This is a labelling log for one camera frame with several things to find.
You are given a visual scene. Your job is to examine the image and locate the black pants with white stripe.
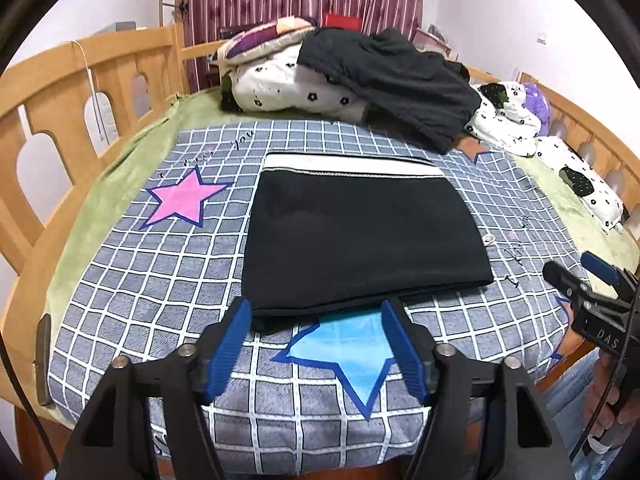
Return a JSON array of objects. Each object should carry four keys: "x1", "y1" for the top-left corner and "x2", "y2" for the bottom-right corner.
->
[{"x1": 241, "y1": 152, "x2": 494, "y2": 320}]

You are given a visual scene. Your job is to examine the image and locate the person right hand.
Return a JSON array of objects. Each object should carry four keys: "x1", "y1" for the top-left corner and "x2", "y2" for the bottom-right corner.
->
[{"x1": 581, "y1": 349, "x2": 640, "y2": 446}]

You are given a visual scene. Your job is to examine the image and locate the green fleece blanket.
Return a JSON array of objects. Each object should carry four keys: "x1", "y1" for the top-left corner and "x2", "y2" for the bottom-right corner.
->
[{"x1": 44, "y1": 91, "x2": 639, "y2": 330}]

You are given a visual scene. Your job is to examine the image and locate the grey checkered bed sheet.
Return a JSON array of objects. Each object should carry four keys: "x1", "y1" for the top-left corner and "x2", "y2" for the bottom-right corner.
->
[{"x1": 47, "y1": 120, "x2": 580, "y2": 474}]

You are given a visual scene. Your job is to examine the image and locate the white floral pillow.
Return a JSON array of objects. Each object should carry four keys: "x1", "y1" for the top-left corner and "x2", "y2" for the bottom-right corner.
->
[{"x1": 536, "y1": 136, "x2": 624, "y2": 232}]

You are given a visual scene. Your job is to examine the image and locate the purple plush toy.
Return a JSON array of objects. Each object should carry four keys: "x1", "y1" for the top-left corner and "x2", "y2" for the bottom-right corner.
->
[{"x1": 523, "y1": 82, "x2": 551, "y2": 136}]

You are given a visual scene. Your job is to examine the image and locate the black jacket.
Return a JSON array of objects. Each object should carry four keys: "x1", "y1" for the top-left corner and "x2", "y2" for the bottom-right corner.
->
[{"x1": 297, "y1": 27, "x2": 480, "y2": 154}]

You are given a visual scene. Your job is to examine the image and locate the maroon striped curtain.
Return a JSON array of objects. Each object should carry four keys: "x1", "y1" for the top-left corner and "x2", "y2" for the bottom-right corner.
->
[{"x1": 174, "y1": 0, "x2": 426, "y2": 94}]

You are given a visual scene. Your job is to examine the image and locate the white floral duvet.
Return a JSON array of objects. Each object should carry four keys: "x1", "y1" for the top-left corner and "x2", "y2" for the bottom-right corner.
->
[{"x1": 221, "y1": 44, "x2": 544, "y2": 157}]

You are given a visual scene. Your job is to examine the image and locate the purple patterned pillow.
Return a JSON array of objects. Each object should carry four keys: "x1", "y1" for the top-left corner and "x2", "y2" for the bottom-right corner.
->
[{"x1": 210, "y1": 15, "x2": 317, "y2": 66}]

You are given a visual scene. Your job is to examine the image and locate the grey box on shelf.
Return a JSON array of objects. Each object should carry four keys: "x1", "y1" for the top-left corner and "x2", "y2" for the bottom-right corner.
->
[{"x1": 94, "y1": 21, "x2": 137, "y2": 36}]

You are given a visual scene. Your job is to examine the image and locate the wooden coat rack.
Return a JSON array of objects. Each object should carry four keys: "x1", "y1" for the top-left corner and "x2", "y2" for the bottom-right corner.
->
[{"x1": 157, "y1": 0, "x2": 191, "y2": 97}]

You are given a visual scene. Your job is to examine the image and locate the white charging cable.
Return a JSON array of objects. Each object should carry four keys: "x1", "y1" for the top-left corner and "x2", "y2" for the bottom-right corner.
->
[{"x1": 72, "y1": 39, "x2": 109, "y2": 143}]

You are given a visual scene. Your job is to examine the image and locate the wooden bed frame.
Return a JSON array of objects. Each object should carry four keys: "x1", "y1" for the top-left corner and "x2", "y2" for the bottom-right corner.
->
[{"x1": 0, "y1": 22, "x2": 640, "y2": 480}]

